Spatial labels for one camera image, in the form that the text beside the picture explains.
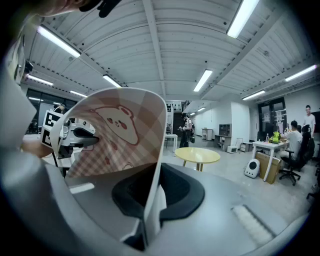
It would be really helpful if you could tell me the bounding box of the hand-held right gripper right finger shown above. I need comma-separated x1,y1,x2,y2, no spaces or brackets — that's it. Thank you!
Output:
147,162,309,256

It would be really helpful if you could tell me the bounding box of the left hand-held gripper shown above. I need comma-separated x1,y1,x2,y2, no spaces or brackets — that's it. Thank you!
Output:
40,111,100,160

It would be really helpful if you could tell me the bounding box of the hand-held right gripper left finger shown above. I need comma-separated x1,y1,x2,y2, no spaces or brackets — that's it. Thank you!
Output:
0,147,158,256

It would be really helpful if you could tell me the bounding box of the pink checked bear-print tablecloth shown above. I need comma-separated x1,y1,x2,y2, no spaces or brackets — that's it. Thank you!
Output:
53,87,168,251

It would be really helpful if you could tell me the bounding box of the person's left forearm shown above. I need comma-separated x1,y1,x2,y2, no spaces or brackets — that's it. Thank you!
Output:
21,137,55,159

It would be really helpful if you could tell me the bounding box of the white pet carrier backpack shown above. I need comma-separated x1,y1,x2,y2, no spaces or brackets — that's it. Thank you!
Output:
244,158,261,179

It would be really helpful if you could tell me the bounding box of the round yellow wooden table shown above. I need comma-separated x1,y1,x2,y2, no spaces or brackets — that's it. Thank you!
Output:
174,146,222,172

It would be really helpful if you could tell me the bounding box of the person's light short-sleeved shirt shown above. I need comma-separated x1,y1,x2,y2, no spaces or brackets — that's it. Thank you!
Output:
0,14,39,152

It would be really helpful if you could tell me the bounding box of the brown cardboard box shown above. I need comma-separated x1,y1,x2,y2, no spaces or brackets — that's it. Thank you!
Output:
254,151,282,185

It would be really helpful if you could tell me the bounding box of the white office desk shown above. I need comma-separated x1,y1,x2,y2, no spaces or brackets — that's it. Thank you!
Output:
251,139,291,182
164,133,179,153

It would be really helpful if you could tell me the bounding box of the white low cabinet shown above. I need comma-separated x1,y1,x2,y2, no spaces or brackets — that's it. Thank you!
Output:
201,128,214,141

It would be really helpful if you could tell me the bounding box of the black staircase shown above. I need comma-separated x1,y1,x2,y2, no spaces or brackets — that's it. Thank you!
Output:
172,99,192,136

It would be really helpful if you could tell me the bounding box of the grey cubby shelf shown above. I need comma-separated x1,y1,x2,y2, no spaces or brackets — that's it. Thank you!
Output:
218,123,233,137

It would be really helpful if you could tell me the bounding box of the group of ceiling strip lights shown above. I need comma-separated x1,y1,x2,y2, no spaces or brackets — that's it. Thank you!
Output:
24,0,319,113

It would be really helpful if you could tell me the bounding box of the black office chair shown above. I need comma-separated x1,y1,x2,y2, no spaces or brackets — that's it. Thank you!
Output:
306,183,320,204
278,129,316,186

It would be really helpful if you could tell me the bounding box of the lime green bag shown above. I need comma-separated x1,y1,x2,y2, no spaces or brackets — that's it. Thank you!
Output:
270,131,283,144

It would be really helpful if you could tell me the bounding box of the black framed glass door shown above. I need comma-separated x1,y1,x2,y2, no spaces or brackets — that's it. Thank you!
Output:
257,96,287,137

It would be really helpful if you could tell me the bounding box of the person's face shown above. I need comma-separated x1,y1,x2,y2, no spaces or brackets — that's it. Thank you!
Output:
37,0,101,18

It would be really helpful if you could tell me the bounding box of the black head-worn camera mount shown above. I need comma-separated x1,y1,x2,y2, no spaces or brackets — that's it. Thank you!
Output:
78,0,123,19

